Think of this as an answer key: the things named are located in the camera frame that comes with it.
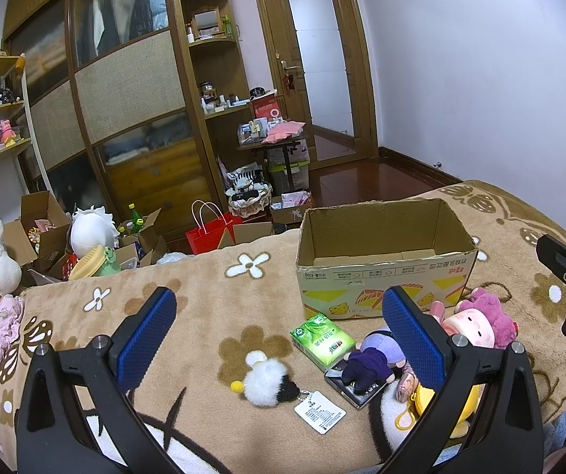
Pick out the green tissue pack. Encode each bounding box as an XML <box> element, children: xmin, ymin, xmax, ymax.
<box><xmin>290</xmin><ymin>314</ymin><xmax>356</xmax><ymax>372</ymax></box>

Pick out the small black side table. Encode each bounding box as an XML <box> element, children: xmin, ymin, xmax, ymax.
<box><xmin>236</xmin><ymin>135</ymin><xmax>310</xmax><ymax>194</ymax></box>

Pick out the black card holder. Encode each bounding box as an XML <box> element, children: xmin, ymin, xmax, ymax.
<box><xmin>324</xmin><ymin>357</ymin><xmax>395</xmax><ymax>410</ymax></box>

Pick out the pink haired plush doll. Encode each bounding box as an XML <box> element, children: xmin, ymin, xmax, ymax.
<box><xmin>429</xmin><ymin>288</ymin><xmax>517</xmax><ymax>350</ymax></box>

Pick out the red box on shelf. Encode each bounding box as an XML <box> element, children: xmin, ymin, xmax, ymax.
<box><xmin>251</xmin><ymin>92</ymin><xmax>282</xmax><ymax>121</ymax></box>

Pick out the purple haired doll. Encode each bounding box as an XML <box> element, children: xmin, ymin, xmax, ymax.
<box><xmin>346</xmin><ymin>326</ymin><xmax>406</xmax><ymax>372</ymax></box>

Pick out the green frog yellow basket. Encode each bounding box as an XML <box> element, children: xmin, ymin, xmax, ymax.
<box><xmin>69</xmin><ymin>245</ymin><xmax>120</xmax><ymax>281</ymax></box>

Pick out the wooden toy shelf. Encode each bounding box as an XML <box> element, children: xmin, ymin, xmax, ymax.
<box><xmin>0</xmin><ymin>50</ymin><xmax>52</xmax><ymax>194</ymax></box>

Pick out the red paper gift bag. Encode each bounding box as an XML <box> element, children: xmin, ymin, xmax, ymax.
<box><xmin>186</xmin><ymin>200</ymin><xmax>242</xmax><ymax>255</ymax></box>

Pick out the large wooden wardrobe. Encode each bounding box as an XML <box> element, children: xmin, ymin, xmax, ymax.
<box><xmin>2</xmin><ymin>0</ymin><xmax>248</xmax><ymax>242</ymax></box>

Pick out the green glass bottle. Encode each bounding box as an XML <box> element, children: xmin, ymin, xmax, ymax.
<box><xmin>129</xmin><ymin>202</ymin><xmax>145</xmax><ymax>234</ymax></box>

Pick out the white black fluffy keychain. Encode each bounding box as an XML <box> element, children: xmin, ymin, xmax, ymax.
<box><xmin>231</xmin><ymin>350</ymin><xmax>301</xmax><ymax>408</ymax></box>

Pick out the small cardboard box on floor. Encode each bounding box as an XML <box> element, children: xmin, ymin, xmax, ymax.
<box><xmin>270</xmin><ymin>190</ymin><xmax>314</xmax><ymax>225</ymax></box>

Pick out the wooden door with glass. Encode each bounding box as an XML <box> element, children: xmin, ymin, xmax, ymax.
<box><xmin>256</xmin><ymin>0</ymin><xmax>377</xmax><ymax>168</ymax></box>

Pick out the lace trimmed basket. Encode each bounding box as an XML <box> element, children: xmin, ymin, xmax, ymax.
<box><xmin>225</xmin><ymin>179</ymin><xmax>272</xmax><ymax>218</ymax></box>

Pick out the white round plush toy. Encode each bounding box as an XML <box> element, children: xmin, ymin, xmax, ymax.
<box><xmin>70</xmin><ymin>207</ymin><xmax>118</xmax><ymax>259</ymax></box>

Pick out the yellow plush toy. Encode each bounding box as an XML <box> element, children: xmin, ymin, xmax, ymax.
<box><xmin>393</xmin><ymin>384</ymin><xmax>484</xmax><ymax>440</ymax></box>

